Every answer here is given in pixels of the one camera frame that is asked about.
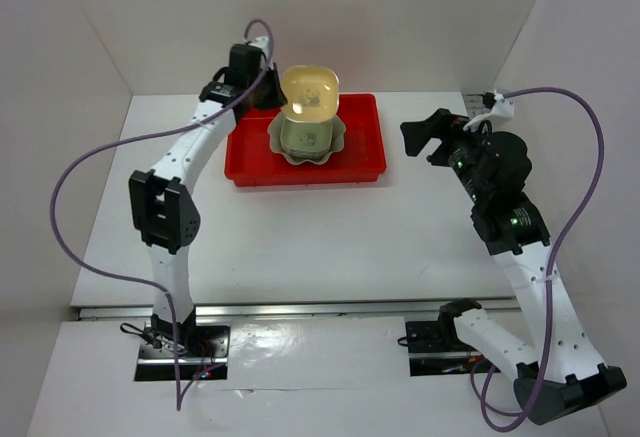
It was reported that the yellow square plate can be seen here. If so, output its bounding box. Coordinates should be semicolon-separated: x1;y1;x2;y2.
280;65;339;123

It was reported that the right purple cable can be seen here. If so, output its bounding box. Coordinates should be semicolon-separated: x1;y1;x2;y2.
469;86;605;432

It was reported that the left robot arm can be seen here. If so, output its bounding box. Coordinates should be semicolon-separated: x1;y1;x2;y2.
128;36;285;356

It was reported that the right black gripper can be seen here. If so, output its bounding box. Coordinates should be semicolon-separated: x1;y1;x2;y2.
399;107;497;203

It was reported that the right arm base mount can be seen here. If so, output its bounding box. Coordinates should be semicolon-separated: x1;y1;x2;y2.
397;321;490;377

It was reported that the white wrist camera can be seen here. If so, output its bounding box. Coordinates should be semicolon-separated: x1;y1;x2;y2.
246;35;271;55
464;90;515;131

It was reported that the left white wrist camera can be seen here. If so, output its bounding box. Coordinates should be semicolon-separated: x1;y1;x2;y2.
246;35;271;55

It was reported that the aluminium rail front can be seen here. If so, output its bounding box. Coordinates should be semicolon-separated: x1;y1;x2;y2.
77;298;521;321

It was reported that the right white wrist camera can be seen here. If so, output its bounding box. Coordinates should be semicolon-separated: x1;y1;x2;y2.
464;90;515;131

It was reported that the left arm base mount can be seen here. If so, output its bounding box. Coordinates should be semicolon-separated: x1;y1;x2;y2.
119;323;231;382

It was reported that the red plastic bin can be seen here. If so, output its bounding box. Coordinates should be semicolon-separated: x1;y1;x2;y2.
224;93;386;187

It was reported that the green square plate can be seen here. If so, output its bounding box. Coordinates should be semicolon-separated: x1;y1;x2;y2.
280;118;333;156

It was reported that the large green scalloped bowl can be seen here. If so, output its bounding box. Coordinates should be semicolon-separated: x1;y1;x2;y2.
267;112;346;165

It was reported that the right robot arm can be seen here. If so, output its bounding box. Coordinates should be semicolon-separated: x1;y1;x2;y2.
400;109;627;425

